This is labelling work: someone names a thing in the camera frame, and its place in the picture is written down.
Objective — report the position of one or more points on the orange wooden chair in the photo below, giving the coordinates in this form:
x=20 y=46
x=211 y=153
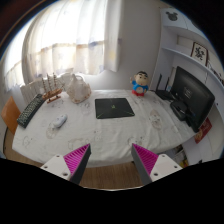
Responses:
x=10 y=113

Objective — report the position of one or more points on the white sheer curtain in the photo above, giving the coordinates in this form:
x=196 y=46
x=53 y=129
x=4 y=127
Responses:
x=67 y=36

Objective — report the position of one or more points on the cartoon boy figurine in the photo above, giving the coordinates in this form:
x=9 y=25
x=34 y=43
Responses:
x=140 y=83

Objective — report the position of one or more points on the red box under desk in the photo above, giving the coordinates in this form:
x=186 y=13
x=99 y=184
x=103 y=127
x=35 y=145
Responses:
x=203 y=130

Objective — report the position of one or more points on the framed calligraphy picture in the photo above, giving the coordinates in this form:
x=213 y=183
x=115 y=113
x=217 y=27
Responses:
x=199 y=53

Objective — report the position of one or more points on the black wifi router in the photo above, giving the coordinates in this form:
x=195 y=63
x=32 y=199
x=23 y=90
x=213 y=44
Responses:
x=163 y=94

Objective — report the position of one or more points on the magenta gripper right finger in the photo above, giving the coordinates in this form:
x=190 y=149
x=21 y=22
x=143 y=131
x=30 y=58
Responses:
x=150 y=166

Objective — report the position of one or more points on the black keyboard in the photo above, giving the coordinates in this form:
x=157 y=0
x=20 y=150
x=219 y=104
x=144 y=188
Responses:
x=28 y=113

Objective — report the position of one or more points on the white wall shelf unit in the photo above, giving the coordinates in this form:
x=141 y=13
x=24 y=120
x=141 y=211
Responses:
x=178 y=34

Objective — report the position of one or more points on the black computer monitor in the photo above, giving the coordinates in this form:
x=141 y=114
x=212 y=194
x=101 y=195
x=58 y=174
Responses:
x=192 y=99

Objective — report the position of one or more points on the wooden model sailing ship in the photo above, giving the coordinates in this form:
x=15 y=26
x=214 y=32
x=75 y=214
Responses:
x=51 y=90

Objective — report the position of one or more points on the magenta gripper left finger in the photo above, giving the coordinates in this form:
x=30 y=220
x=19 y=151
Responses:
x=71 y=166

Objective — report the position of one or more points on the black mouse pad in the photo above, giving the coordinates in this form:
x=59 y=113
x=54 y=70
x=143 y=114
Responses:
x=109 y=108

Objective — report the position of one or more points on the white computer mouse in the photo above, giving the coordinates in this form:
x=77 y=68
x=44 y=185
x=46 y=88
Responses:
x=59 y=121

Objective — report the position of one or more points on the white patterned tablecloth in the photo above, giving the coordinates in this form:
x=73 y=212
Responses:
x=154 y=126

